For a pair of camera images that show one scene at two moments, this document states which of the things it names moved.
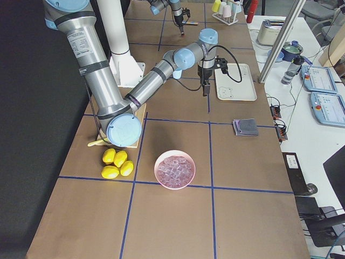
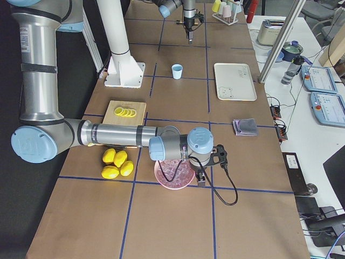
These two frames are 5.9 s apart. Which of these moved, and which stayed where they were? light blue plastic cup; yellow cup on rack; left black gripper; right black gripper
Moved: left black gripper; right black gripper
Stayed: yellow cup on rack; light blue plastic cup
